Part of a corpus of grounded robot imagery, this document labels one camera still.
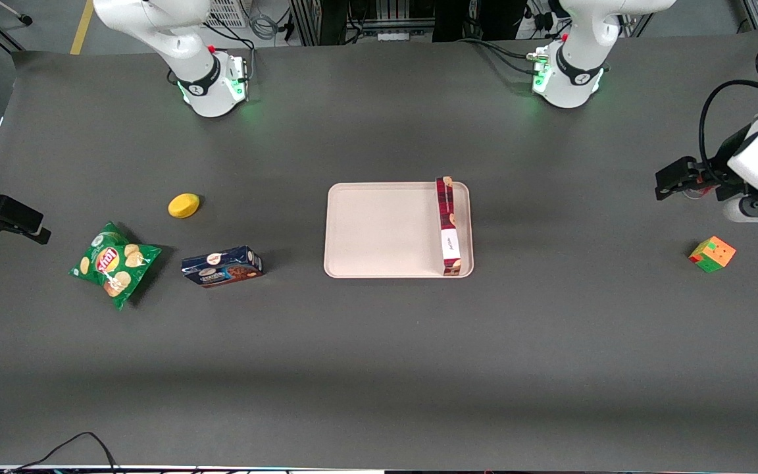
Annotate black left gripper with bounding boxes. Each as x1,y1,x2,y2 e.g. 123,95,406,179
655,126,758,201

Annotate red tartan cookie box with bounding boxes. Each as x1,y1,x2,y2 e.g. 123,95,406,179
435,175,463,277

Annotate dark blue cookie box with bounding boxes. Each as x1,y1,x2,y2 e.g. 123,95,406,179
181,246,264,289

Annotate white perforated box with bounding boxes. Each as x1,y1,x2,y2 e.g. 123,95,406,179
205,0,249,28

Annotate beige plastic tray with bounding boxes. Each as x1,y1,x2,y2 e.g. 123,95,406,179
324,182,474,279

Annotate colourful puzzle cube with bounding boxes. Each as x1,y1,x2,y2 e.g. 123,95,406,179
688,236,737,273

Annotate green Lay's chips bag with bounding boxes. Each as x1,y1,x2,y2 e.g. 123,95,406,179
68,222,163,311

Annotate yellow plastic lemon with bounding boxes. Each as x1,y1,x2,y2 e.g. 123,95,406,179
168,193,201,219

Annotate dark grey table mat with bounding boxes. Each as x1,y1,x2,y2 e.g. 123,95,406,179
0,30,758,472

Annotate black looping table-edge cable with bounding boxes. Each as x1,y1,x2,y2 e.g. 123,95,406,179
7,431,120,474

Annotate black left base cables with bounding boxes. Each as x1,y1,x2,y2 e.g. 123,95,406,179
456,38,541,74

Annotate black base cables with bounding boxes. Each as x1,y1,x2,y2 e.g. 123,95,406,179
456,38,541,74
205,23,259,83

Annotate black right base cables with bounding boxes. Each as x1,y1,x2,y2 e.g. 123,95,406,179
205,23,259,83

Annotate grey coiled cable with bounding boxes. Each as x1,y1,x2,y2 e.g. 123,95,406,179
247,12,282,41

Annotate aluminium frame post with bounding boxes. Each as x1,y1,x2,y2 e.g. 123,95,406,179
290,0,320,47

